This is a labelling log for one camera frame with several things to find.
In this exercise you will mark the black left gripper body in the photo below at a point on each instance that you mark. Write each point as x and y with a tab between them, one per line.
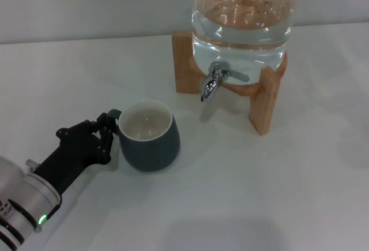
72	155

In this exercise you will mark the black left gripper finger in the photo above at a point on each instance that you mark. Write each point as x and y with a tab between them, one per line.
86	124
106	147

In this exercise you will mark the black cup white inside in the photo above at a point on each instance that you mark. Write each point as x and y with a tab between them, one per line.
150	153

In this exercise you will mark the chrome faucet tap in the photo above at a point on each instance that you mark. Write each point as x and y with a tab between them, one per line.
212	85

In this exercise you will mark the wooden dispenser stand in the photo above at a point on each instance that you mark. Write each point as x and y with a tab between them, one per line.
181	66

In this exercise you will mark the glass water dispenser jar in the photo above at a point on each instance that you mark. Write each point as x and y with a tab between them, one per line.
239	37

